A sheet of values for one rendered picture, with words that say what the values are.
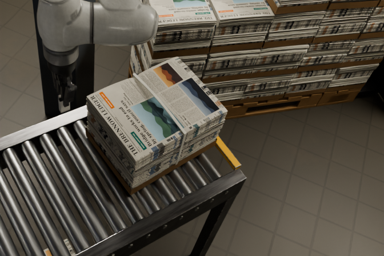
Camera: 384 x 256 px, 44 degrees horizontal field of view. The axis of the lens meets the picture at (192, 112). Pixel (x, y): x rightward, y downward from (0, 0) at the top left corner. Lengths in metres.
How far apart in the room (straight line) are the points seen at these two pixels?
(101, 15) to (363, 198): 2.11
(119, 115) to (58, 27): 0.44
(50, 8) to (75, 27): 0.07
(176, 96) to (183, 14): 0.69
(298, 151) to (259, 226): 0.57
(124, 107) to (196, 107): 0.24
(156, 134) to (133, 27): 0.43
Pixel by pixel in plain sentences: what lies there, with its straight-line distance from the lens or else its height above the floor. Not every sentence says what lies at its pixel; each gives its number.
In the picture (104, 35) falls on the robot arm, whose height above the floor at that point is 1.42.
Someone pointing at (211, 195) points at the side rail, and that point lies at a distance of 1.67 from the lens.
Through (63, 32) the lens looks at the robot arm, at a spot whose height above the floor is 1.43.
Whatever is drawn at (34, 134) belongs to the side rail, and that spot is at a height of 0.80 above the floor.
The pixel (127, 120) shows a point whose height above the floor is 1.03.
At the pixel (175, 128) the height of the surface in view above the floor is 1.03.
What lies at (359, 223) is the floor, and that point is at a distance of 2.83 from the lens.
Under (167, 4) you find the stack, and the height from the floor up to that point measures 0.83.
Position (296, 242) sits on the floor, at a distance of 2.62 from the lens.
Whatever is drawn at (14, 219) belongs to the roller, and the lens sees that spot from 1.61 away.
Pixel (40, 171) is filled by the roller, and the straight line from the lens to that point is 1.68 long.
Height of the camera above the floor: 2.24
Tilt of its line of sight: 51 degrees down
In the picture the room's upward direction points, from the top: 16 degrees clockwise
